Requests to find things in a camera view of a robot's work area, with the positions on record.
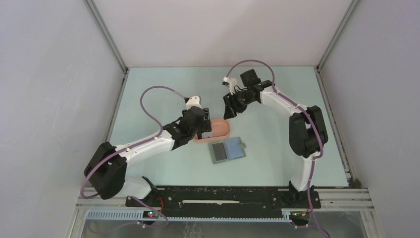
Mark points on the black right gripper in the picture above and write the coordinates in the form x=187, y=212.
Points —
x=231, y=107

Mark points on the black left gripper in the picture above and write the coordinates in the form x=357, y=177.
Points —
x=205, y=124

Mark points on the silver VIP credit card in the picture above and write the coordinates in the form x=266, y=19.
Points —
x=206, y=135

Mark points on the pink oval tray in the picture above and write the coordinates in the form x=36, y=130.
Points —
x=221, y=131

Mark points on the black credit card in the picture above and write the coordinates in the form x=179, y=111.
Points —
x=219, y=152

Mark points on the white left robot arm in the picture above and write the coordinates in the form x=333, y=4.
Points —
x=107, y=169

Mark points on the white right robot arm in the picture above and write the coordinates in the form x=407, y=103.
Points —
x=307, y=131

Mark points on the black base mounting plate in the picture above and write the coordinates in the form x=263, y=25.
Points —
x=231, y=202

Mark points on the left controller board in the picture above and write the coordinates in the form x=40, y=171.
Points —
x=151, y=215

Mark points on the controller board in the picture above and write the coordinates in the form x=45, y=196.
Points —
x=299, y=215
x=151, y=215

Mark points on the right controller board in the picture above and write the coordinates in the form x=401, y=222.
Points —
x=299, y=215

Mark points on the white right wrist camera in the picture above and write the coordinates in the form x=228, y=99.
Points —
x=231, y=83

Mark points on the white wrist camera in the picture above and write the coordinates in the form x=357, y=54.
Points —
x=193, y=101
x=231, y=83

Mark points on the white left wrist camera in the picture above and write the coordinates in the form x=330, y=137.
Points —
x=193, y=101

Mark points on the aluminium frame rail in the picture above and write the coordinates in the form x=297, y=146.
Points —
x=344, y=213

